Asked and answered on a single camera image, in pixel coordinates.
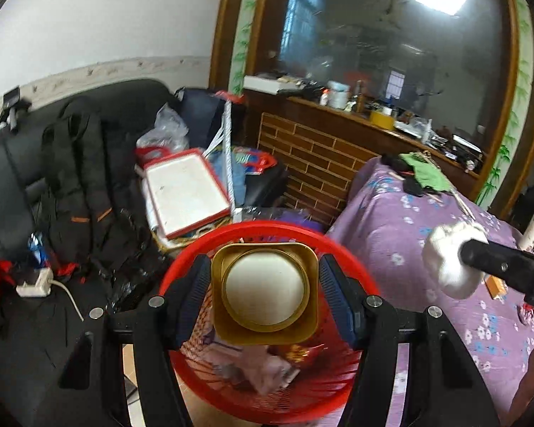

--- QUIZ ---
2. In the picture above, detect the white strap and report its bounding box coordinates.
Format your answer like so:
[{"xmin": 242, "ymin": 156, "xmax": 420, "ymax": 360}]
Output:
[{"xmin": 220, "ymin": 98, "xmax": 243, "ymax": 223}]

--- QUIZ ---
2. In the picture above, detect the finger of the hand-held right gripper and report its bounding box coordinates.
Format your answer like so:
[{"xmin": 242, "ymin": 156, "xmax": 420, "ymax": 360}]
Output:
[{"xmin": 458, "ymin": 239, "xmax": 534, "ymax": 316}]

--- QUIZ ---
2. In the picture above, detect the white power cable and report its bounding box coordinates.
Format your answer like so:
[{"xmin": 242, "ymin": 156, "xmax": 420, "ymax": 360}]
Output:
[{"xmin": 49, "ymin": 278, "xmax": 84, "ymax": 321}]

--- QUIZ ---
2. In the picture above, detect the bundle of thin sticks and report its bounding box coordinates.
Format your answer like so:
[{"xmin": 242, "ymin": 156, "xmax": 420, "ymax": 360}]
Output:
[{"xmin": 423, "ymin": 151, "xmax": 477, "ymax": 223}]

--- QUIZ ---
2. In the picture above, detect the yellow box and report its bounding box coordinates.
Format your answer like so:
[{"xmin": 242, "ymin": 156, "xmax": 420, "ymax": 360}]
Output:
[{"xmin": 368, "ymin": 111, "xmax": 394, "ymax": 131}]

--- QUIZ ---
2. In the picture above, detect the glass partition wooden frame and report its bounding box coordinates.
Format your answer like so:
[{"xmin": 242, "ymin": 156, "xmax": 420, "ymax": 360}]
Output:
[{"xmin": 209, "ymin": 0, "xmax": 534, "ymax": 214}]

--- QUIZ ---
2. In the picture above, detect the white tray red rim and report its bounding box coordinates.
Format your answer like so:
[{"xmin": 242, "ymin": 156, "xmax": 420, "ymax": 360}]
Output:
[{"xmin": 143, "ymin": 149, "xmax": 232, "ymax": 238}]

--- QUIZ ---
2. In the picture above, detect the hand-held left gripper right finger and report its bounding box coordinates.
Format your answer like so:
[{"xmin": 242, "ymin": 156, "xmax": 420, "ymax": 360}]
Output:
[{"xmin": 318, "ymin": 253, "xmax": 501, "ymax": 427}]

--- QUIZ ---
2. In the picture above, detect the black cloth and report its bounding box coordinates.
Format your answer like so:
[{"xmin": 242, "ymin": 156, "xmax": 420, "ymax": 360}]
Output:
[{"xmin": 380, "ymin": 153, "xmax": 423, "ymax": 196}]

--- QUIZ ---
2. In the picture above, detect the bamboo painted panel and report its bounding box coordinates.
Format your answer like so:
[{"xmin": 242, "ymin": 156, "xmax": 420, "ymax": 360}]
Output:
[
  {"xmin": 229, "ymin": 0, "xmax": 268, "ymax": 94},
  {"xmin": 474, "ymin": 0, "xmax": 534, "ymax": 207}
]

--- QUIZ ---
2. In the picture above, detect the dark fabric bag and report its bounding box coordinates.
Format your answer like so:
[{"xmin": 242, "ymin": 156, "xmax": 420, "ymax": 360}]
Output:
[{"xmin": 176, "ymin": 88, "xmax": 232, "ymax": 152}]

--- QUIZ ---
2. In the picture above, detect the green knitted cloth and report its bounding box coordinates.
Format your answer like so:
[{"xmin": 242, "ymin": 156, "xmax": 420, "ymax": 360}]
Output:
[{"xmin": 398, "ymin": 152, "xmax": 450, "ymax": 194}]

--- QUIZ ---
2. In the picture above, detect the wooden cabinet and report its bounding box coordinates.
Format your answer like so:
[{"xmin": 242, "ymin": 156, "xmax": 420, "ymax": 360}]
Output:
[{"xmin": 242, "ymin": 89, "xmax": 481, "ymax": 232}]

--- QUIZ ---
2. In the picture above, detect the black sofa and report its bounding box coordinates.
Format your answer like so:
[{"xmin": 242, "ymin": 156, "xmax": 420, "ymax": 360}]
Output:
[{"xmin": 0, "ymin": 79, "xmax": 179, "ymax": 427}]

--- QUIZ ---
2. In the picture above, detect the gold plastic container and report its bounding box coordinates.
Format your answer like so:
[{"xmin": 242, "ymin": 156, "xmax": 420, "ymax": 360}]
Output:
[{"xmin": 210, "ymin": 244, "xmax": 319, "ymax": 347}]

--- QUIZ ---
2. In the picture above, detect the blue red printed bag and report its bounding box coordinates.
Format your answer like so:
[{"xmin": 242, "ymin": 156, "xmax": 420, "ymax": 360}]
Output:
[{"xmin": 207, "ymin": 147, "xmax": 277, "ymax": 205}]

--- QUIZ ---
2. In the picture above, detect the white round container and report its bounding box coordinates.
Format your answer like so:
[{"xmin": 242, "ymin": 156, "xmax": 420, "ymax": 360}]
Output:
[{"xmin": 327, "ymin": 81, "xmax": 350, "ymax": 110}]

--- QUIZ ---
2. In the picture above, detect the black clamp device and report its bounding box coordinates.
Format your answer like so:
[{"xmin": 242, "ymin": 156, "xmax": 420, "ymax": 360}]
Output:
[{"xmin": 0, "ymin": 86, "xmax": 32, "ymax": 132}]

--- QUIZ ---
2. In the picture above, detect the red plastic basket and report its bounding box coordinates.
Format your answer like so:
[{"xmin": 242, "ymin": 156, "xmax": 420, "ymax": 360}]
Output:
[{"xmin": 158, "ymin": 221, "xmax": 383, "ymax": 425}]

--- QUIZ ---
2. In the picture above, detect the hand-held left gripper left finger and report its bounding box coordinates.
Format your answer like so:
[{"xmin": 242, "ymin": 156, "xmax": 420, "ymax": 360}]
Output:
[{"xmin": 58, "ymin": 253, "xmax": 213, "ymax": 427}]

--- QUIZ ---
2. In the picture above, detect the orange medicine box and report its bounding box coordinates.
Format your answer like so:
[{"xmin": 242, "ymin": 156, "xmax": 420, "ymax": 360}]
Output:
[{"xmin": 484, "ymin": 276, "xmax": 508, "ymax": 299}]

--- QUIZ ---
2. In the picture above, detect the black backpack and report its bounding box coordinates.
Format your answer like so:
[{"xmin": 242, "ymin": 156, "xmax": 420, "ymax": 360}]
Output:
[{"xmin": 40, "ymin": 95, "xmax": 161, "ymax": 285}]

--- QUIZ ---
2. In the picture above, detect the white power strip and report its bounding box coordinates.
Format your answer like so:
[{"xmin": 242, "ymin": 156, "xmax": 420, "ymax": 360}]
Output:
[{"xmin": 17, "ymin": 267, "xmax": 54, "ymax": 298}]

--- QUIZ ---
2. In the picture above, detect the white flat box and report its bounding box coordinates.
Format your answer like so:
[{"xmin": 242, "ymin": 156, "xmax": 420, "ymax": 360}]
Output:
[{"xmin": 242, "ymin": 75, "xmax": 281, "ymax": 95}]

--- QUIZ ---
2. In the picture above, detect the clear crumpled plastic bag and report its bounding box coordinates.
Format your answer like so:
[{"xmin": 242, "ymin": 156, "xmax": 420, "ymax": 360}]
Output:
[{"xmin": 137, "ymin": 103, "xmax": 190, "ymax": 152}]

